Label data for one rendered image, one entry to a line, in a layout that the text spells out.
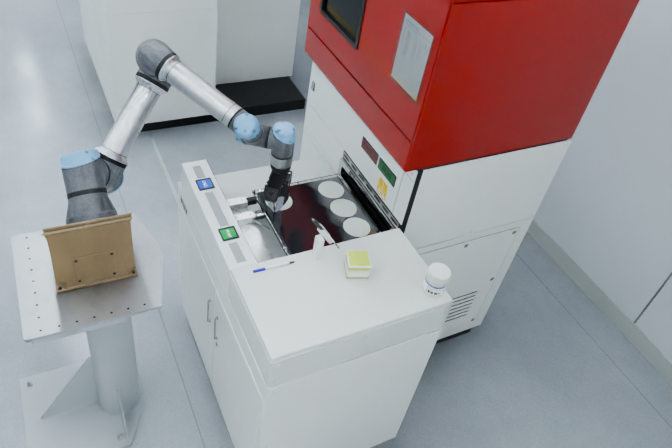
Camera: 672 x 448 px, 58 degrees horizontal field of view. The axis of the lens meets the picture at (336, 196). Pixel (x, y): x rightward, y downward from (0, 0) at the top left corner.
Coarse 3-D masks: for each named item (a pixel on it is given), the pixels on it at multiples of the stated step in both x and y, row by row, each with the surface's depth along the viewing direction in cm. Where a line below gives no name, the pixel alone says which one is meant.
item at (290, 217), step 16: (304, 192) 232; (288, 208) 224; (304, 208) 226; (320, 208) 227; (288, 224) 218; (304, 224) 219; (336, 224) 222; (288, 240) 212; (304, 240) 213; (336, 240) 216
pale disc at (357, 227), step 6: (348, 222) 224; (354, 222) 224; (360, 222) 224; (366, 222) 225; (348, 228) 221; (354, 228) 222; (360, 228) 222; (366, 228) 222; (354, 234) 219; (360, 234) 220; (366, 234) 220
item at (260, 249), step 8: (248, 224) 218; (248, 232) 215; (256, 232) 216; (248, 240) 212; (256, 240) 213; (264, 240) 213; (256, 248) 210; (264, 248) 210; (256, 256) 207; (264, 256) 208; (272, 256) 208
